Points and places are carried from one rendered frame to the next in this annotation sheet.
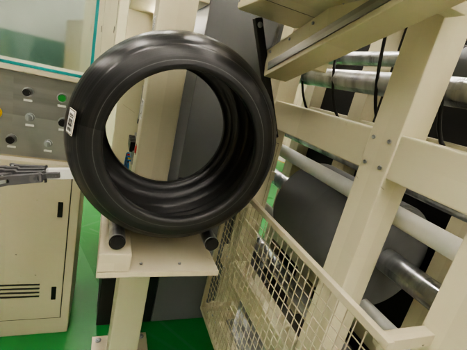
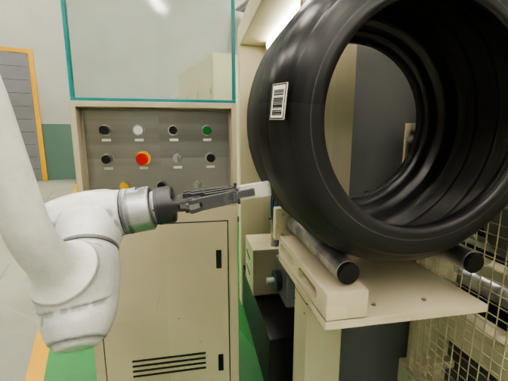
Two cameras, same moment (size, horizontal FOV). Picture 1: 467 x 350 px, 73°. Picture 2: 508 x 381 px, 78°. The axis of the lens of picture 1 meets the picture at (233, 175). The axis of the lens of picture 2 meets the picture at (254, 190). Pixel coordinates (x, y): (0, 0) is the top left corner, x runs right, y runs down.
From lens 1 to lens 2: 0.43 m
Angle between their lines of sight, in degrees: 14
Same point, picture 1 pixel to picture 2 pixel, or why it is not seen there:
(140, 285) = (331, 342)
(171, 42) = not seen: outside the picture
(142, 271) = (384, 314)
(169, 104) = (341, 99)
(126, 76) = (348, 18)
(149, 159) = not seen: hidden behind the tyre
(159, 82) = not seen: hidden behind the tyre
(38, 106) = (184, 144)
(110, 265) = (342, 309)
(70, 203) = (228, 250)
